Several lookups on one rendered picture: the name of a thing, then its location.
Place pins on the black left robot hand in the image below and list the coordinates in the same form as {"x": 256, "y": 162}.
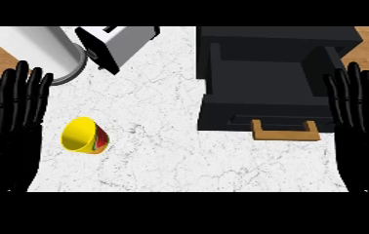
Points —
{"x": 20, "y": 121}

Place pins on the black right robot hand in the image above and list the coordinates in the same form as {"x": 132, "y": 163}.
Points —
{"x": 351, "y": 121}

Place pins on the yellow cup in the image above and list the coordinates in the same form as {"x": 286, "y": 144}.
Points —
{"x": 83, "y": 139}

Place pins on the dark grey open drawer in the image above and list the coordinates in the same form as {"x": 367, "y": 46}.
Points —
{"x": 266, "y": 91}

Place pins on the white cylindrical appliance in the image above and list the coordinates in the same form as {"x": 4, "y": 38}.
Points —
{"x": 41, "y": 52}

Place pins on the dark grey cabinet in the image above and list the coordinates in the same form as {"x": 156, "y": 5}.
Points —
{"x": 278, "y": 38}

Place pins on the white toaster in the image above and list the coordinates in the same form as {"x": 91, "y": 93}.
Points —
{"x": 117, "y": 46}

